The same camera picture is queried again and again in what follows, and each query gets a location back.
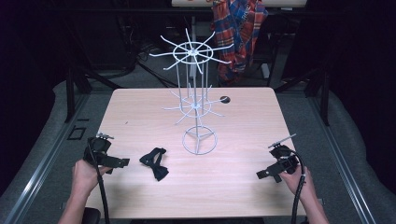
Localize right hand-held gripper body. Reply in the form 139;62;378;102
267;133;301;175

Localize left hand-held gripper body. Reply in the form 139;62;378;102
83;133;115;166

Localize black bow tie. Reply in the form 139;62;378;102
138;147;170;182

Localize white wire display rack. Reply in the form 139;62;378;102
148;27;234;156

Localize person's right hand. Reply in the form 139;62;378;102
278;165;316;200

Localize person's left hand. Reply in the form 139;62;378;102
71;159;112;198

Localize black metal stand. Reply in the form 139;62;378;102
64;66;122;124
274;66;331;127

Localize plaid cloth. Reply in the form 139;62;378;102
211;0;269;85

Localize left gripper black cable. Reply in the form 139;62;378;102
87;137;111;224

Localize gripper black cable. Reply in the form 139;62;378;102
87;137;111;224
289;148;308;224

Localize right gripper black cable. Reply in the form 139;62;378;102
289;148;308;224

